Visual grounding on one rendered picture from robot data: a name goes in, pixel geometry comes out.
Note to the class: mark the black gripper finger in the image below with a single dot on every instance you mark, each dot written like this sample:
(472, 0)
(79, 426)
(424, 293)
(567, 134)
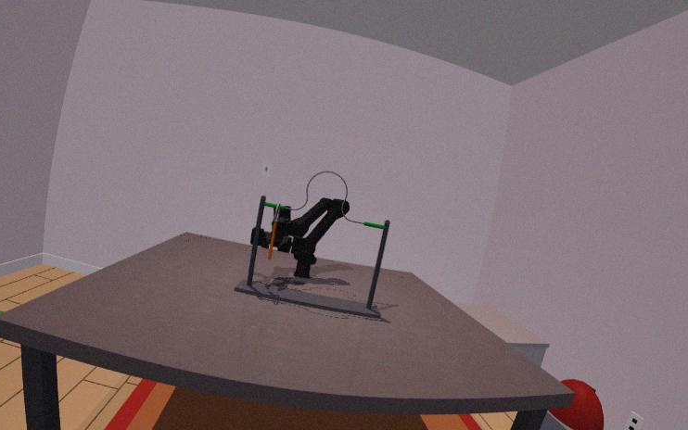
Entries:
(265, 239)
(285, 246)

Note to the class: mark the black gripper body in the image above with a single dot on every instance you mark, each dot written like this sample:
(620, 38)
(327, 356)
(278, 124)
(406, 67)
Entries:
(278, 238)

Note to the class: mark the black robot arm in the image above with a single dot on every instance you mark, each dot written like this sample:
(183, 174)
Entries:
(300, 226)

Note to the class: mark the dark grey two-post wire frame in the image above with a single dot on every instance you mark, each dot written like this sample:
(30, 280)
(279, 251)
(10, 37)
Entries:
(308, 299)

